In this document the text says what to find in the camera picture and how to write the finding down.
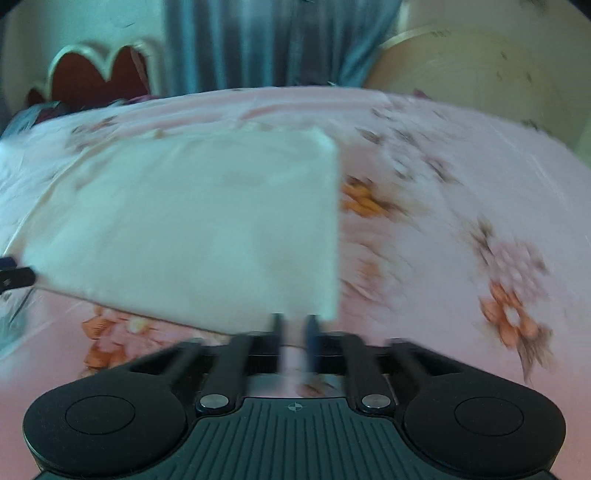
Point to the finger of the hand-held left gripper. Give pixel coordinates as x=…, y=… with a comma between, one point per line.
x=18, y=278
x=5, y=263

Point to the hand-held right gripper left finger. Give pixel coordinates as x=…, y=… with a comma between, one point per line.
x=277, y=339

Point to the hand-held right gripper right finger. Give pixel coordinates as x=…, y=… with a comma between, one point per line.
x=313, y=339

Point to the white knitted sweater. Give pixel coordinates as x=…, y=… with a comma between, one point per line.
x=194, y=221

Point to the blue and maroon pillow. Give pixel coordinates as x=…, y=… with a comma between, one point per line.
x=32, y=117

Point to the pink floral bed sheet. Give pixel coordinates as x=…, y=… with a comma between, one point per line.
x=438, y=194

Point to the red heart-shaped headboard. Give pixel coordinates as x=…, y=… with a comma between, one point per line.
x=87, y=78

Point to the purple floral pillow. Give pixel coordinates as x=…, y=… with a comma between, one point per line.
x=420, y=94

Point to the blue curtain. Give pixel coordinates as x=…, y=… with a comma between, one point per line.
x=277, y=41

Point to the cream round headboard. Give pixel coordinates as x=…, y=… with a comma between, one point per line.
x=475, y=78

